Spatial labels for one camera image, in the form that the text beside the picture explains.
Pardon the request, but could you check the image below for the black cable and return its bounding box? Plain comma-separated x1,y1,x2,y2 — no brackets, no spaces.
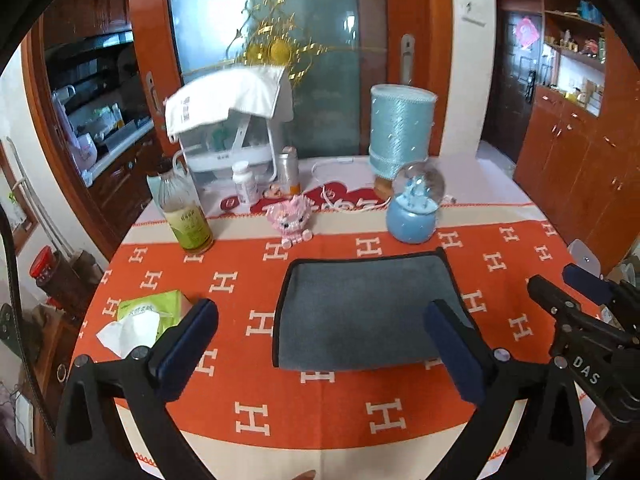
0,204,57,436

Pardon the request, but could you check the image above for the white rack with cloth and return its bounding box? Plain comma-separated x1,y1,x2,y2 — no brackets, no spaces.
165,65,294,183

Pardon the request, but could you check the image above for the white plastic stool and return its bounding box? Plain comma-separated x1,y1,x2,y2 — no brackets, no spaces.
567,238,601,278

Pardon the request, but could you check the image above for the wooden glass sliding door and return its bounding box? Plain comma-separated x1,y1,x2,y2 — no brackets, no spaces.
129,0,454,156

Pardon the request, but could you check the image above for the white power cable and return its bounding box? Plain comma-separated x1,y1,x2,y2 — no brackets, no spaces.
310,156,458,214

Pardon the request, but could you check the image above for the silver metal can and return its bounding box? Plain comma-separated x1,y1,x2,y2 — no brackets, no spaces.
277,146,302,196

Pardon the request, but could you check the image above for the pink block cat figure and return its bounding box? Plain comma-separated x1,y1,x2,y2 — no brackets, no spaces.
266,195,314,249

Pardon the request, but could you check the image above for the purple and grey towel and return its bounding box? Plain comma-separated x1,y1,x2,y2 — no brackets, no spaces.
272,248,474,372

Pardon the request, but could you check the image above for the right hand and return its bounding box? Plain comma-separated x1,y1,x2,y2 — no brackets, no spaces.
585,408,611,468

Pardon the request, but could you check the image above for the light blue cylinder lamp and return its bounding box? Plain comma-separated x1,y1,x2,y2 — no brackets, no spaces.
369,84,437,200

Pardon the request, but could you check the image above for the green label glass bottle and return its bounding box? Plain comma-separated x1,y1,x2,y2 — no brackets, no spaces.
146,157,214,254

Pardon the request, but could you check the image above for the wooden wall cabinet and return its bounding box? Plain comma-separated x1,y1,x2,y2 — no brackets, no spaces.
514,0,639,273

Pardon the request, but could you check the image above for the red lidded jar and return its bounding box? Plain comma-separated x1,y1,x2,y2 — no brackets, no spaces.
29,245,56,280

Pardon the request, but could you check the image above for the blue snow globe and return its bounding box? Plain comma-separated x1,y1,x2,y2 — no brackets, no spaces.
386,160,445,245

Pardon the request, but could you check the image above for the green tissue pack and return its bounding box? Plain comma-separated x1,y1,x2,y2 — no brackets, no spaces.
96,290,193,358

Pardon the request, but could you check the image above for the white pill bottle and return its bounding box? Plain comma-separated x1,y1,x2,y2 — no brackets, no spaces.
232,160,259,206

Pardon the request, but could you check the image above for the dark entrance door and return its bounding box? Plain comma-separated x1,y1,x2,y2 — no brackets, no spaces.
480,9,541,162

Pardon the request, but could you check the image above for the orange H-pattern tablecloth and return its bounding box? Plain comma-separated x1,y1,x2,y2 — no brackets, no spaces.
76,204,570,479

